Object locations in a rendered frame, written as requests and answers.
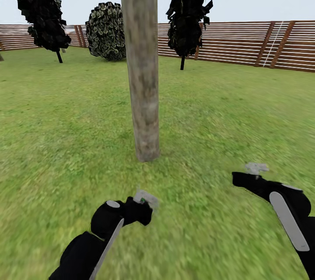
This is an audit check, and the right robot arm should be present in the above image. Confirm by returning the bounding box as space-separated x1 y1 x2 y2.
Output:
232 162 315 280

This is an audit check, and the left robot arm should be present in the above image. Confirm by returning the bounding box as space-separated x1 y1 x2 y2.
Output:
48 189 160 280

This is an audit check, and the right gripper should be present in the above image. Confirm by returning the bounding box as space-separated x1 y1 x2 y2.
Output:
232 172 263 194

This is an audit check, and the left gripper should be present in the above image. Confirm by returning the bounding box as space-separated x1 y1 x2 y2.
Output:
126 196 153 226

